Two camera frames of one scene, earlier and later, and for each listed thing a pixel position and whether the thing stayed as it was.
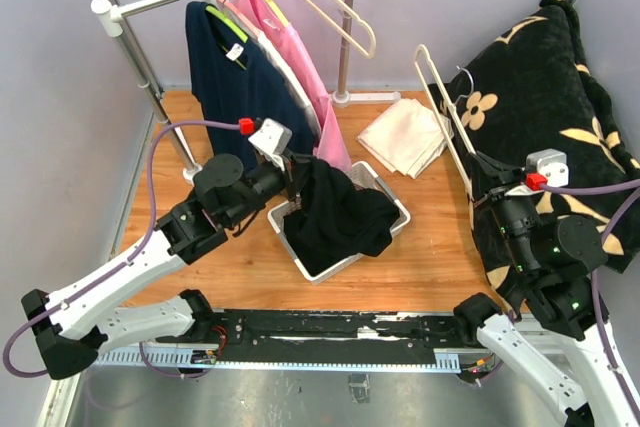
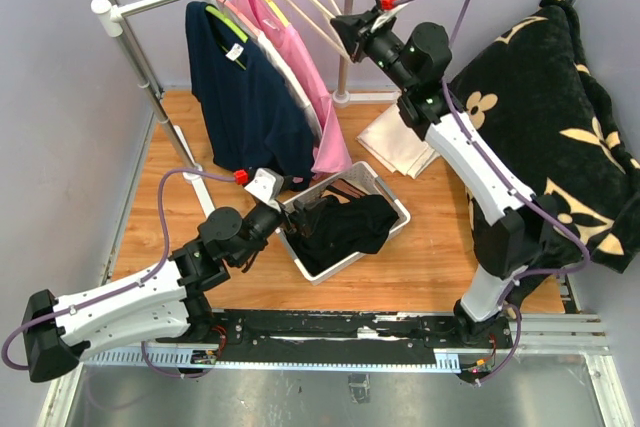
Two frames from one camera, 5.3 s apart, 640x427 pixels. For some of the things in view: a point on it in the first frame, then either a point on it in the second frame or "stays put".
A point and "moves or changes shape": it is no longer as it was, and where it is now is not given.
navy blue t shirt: [235, 81] stays put
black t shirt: [337, 211] moves or changes shape
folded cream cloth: [405, 134] stays put
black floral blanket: [532, 88] stays put
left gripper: [295, 168] to [307, 215]
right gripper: [494, 178] to [355, 30]
